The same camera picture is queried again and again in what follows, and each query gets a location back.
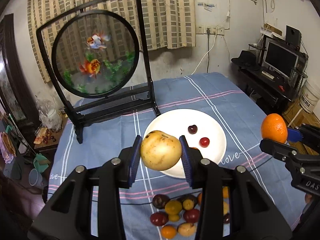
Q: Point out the small tan pear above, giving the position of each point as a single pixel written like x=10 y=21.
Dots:
x=187 y=229

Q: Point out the goldfish screen in black frame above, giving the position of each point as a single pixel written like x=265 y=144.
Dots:
x=95 y=55

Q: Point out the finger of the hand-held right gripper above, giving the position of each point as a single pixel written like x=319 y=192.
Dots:
x=277 y=148
x=293 y=134

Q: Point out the white round plate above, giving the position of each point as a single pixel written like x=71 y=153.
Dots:
x=175 y=120

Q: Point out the black hat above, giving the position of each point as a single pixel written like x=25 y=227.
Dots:
x=246 y=57

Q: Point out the computer monitor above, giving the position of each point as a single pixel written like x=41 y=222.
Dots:
x=280 y=57

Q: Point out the pink patterned bag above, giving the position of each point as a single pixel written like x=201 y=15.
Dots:
x=6 y=147

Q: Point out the white wall outlet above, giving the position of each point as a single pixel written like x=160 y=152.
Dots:
x=200 y=29

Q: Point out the cardboard box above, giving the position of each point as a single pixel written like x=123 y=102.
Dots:
x=297 y=112

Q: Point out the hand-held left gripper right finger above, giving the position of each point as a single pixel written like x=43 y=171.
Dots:
x=186 y=160

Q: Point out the clear plastic cup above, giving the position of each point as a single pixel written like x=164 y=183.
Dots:
x=35 y=178

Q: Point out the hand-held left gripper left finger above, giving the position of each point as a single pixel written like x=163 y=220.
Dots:
x=135 y=160

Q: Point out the white plastic bucket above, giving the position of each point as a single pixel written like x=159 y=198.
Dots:
x=310 y=97

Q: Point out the dark red cherry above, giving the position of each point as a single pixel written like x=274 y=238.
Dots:
x=192 y=129

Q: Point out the dark wooden cabinet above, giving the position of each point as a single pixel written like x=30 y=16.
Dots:
x=12 y=62

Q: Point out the clear plastic bag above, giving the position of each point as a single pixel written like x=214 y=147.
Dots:
x=50 y=115

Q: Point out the bright red cherry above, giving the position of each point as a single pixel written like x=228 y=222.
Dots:
x=204 y=142

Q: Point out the black speaker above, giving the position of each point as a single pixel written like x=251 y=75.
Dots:
x=293 y=36

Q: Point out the green dustpan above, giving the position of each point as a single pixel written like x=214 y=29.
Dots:
x=40 y=161

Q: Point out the large orange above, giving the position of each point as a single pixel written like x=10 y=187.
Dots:
x=274 y=128

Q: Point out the yellow pear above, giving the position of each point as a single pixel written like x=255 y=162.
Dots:
x=160 y=150

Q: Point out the beige checked curtain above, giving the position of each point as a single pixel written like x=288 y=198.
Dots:
x=165 y=12

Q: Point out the blue plaid tablecloth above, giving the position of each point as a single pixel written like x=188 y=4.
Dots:
x=225 y=100

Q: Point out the dark purple plum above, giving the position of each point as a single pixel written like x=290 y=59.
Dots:
x=160 y=200
x=191 y=197

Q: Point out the small yellow plum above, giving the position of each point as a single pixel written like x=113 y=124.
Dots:
x=225 y=208
x=188 y=204
x=174 y=217

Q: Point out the black computer desk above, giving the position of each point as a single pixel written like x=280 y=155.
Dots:
x=265 y=85

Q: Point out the white remote control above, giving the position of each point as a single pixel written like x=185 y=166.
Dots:
x=268 y=74

